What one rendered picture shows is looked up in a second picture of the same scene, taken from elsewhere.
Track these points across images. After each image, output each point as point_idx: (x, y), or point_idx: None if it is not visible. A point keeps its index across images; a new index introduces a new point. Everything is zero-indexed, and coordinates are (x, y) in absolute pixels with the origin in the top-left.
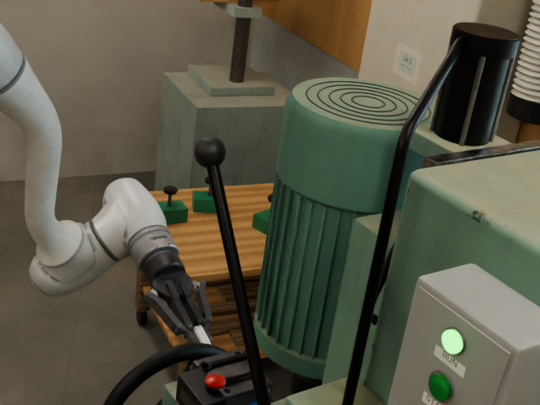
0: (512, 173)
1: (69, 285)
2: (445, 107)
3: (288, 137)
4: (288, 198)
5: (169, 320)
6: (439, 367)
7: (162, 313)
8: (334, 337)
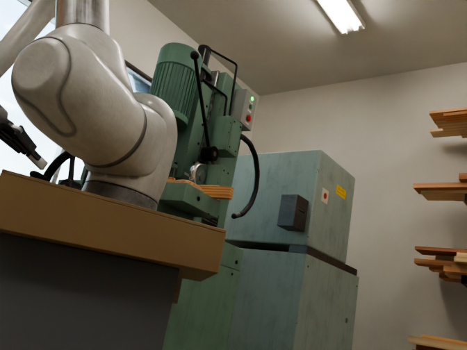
0: None
1: None
2: (206, 61)
3: None
4: (194, 73)
5: (31, 142)
6: (249, 103)
7: (28, 139)
8: (197, 112)
